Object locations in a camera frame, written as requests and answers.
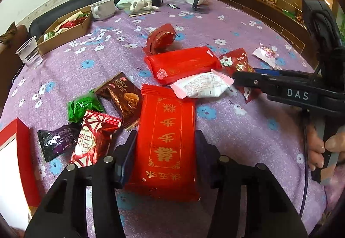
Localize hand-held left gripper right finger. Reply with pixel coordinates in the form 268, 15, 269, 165
194, 130, 308, 238

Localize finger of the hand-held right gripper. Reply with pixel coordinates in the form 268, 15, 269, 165
253, 67, 316, 80
232, 70, 320, 105

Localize brown snack packet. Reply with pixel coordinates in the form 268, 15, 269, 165
95, 72, 143, 131

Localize plain red snack packet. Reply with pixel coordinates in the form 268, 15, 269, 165
144, 46, 223, 85

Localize person's right hand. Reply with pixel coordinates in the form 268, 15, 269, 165
307, 126, 345, 171

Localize brown cardboard box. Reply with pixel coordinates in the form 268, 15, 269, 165
37, 5, 94, 56

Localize red floral snack packet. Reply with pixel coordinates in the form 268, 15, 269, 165
218, 48, 262, 104

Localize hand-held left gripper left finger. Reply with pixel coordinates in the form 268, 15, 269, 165
24, 130, 139, 238

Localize white pink snack packet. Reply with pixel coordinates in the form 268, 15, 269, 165
169, 69, 234, 99

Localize red snack packet gold print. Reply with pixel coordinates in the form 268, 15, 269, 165
125, 83, 201, 202

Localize white mug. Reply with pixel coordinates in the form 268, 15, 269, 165
90, 0, 116, 21

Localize black purple snack packet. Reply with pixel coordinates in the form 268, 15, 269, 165
37, 122, 82, 163

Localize small red snack packet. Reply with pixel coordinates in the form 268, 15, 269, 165
60, 16, 87, 29

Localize clear plastic cup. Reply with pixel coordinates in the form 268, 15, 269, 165
15, 36, 43, 69

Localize clear pink floral snack packet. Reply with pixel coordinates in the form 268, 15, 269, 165
252, 43, 282, 68

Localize wooden chopsticks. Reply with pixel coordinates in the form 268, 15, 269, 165
129, 10, 154, 17

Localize red white patterned snack packet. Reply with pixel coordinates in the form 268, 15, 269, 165
70, 110, 122, 169

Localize crumpled red wrapper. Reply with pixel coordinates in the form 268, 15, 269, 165
143, 23, 177, 55

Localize red and white box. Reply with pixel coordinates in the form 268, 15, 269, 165
0, 117, 41, 231

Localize purple floral tablecloth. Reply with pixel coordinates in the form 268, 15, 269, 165
0, 0, 335, 238

